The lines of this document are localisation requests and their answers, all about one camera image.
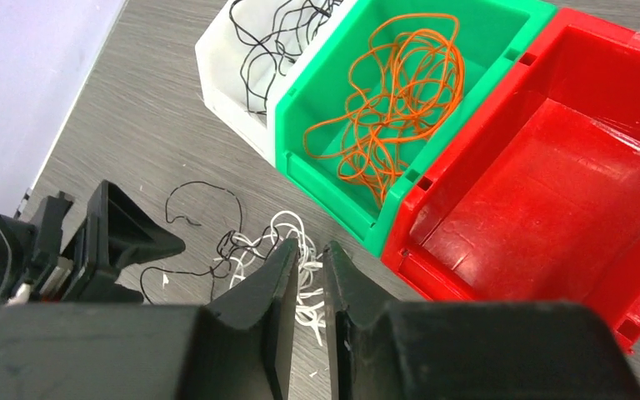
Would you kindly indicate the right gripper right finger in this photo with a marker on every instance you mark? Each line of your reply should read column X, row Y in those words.
column 382, row 348

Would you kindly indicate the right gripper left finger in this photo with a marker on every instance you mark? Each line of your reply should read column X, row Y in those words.
column 237, row 347

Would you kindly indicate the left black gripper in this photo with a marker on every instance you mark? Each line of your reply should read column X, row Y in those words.
column 115, row 234

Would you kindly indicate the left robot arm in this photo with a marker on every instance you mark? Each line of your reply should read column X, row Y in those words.
column 16, row 238

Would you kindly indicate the white plastic bin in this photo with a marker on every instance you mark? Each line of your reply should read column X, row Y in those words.
column 248, row 55

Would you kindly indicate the red plastic bin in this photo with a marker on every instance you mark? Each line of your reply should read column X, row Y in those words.
column 538, row 195

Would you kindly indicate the green plastic bin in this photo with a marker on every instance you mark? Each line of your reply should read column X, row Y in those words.
column 386, row 93

